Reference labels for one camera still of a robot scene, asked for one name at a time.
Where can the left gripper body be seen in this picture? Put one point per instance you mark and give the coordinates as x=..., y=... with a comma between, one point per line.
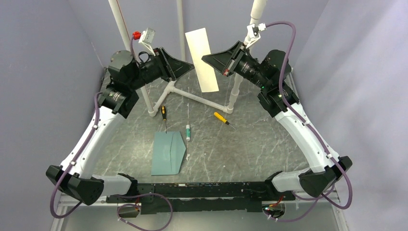
x=151, y=71

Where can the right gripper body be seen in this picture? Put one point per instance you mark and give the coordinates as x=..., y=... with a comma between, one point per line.
x=248, y=68

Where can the brown letter paper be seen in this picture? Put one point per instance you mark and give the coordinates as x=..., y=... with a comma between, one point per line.
x=198, y=44

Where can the teal envelope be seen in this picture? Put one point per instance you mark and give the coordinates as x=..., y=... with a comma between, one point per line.
x=168, y=153

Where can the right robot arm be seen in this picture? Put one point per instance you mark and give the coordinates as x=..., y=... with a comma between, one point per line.
x=323, y=162

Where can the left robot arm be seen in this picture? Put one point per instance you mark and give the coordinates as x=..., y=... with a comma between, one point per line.
x=74, y=176

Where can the black orange screwdriver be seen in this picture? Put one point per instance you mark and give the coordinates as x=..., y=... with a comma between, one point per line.
x=164, y=116

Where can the yellow screwdriver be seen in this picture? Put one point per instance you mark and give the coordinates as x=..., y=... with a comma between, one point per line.
x=223, y=119

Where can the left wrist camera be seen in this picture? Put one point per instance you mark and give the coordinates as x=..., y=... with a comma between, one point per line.
x=145, y=38

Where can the white PVC pipe frame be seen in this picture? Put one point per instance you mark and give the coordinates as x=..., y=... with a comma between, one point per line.
x=256, y=14

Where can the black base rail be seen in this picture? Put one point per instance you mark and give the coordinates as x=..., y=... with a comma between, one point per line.
x=250, y=196

